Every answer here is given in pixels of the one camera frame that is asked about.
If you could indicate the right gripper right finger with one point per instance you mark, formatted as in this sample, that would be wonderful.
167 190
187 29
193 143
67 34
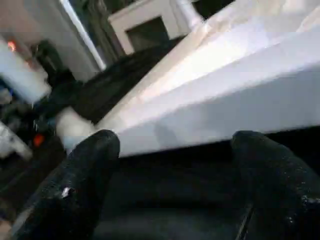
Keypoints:
280 190

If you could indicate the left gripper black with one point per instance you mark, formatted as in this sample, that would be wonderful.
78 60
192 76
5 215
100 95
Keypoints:
37 125

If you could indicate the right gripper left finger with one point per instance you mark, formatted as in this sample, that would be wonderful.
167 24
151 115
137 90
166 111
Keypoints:
75 187

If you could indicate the white plastic table top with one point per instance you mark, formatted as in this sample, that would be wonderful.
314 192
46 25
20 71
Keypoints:
212 87

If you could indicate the black shiny mat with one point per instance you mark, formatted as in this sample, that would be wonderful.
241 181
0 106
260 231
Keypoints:
162 200

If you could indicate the grey curtain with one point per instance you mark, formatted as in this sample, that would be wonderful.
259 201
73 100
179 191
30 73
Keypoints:
100 37

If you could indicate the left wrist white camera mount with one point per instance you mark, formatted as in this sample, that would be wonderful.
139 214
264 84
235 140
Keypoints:
22 75

